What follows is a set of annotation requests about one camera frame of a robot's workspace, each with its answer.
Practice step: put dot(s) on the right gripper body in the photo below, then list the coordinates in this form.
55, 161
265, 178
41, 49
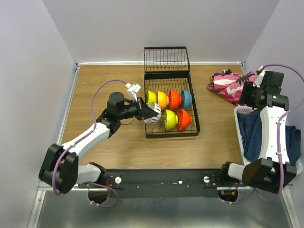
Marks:
254, 94

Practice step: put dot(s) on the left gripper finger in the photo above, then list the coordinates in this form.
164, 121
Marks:
149, 109
153, 117

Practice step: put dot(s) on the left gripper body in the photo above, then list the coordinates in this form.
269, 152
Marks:
139, 103

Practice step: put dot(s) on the cream ribbed bowl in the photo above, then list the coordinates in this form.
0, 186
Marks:
158, 109

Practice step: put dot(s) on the yellow-green bowl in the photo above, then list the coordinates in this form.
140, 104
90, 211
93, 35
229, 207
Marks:
150, 97

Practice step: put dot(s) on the orange-yellow bowl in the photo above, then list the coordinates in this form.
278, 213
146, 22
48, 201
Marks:
162, 100

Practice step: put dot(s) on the lime green bowl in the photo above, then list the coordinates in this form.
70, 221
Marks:
170, 120

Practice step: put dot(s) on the red-orange bowl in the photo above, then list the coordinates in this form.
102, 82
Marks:
184, 119
174, 100

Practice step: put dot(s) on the black wire dish rack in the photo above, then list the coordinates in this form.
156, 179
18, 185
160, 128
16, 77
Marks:
167, 83

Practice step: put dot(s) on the blue bowl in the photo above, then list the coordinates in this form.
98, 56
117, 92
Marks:
186, 99

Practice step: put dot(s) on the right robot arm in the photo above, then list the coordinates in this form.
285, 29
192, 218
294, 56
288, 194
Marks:
272, 170

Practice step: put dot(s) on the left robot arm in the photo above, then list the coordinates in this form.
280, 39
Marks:
60, 168

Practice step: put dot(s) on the white laundry basket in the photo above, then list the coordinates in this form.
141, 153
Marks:
247, 110

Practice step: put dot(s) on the pink camouflage garment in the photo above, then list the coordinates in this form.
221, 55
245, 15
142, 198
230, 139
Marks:
229, 85

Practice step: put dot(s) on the blue denim jeans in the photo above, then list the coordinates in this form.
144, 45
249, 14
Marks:
250, 126

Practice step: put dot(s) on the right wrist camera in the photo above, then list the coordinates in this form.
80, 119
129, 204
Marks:
260, 72

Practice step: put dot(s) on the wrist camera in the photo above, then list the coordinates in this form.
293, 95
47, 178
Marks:
133, 90
260, 72

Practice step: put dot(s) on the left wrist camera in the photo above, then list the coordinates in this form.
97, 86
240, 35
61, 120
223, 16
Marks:
133, 90

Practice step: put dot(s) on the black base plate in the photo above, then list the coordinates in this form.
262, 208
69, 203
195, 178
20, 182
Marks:
168, 183

